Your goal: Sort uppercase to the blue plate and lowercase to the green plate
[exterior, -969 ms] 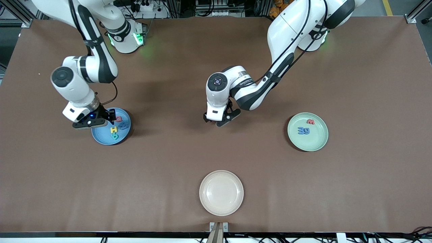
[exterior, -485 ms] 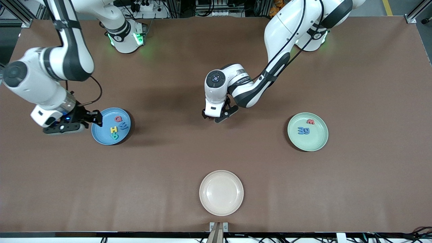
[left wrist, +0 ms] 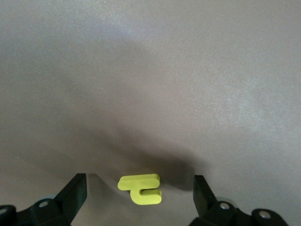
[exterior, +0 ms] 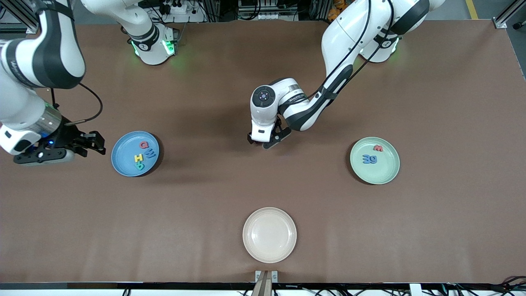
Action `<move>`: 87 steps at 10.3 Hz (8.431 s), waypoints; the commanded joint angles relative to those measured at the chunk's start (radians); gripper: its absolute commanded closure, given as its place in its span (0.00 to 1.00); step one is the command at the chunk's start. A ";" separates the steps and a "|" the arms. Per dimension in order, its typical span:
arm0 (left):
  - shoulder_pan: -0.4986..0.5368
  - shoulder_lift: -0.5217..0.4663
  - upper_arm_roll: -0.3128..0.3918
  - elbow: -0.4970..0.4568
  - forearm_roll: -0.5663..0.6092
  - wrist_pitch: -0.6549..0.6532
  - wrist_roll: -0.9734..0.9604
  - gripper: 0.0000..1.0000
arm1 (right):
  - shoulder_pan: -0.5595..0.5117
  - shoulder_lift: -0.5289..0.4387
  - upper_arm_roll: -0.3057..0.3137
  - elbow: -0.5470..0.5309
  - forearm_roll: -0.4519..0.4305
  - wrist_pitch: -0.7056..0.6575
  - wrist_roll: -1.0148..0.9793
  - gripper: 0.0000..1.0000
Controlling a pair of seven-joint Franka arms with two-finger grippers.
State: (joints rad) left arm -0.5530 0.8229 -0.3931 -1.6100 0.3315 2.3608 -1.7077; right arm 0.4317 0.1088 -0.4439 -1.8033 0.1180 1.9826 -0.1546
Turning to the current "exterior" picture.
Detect tangled floor cables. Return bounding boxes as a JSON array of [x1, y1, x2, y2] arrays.
[[442, 275, 526, 296]]

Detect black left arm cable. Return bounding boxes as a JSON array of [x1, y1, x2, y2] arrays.
[[306, 0, 396, 101]]

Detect blue plate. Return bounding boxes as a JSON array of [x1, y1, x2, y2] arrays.
[[111, 131, 160, 177]]

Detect orange snack bags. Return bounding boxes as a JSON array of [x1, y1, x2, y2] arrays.
[[328, 0, 350, 22]]

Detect cream plate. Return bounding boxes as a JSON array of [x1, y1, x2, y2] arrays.
[[242, 207, 297, 264]]

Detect green plate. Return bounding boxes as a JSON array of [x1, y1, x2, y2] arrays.
[[350, 137, 400, 185]]

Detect white power strip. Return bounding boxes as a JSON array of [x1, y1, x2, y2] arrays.
[[158, 1, 188, 15]]

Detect brown table cover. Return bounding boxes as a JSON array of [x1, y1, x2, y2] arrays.
[[0, 21, 526, 285]]

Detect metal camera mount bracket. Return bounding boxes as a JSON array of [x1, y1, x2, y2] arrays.
[[251, 270, 279, 296]]

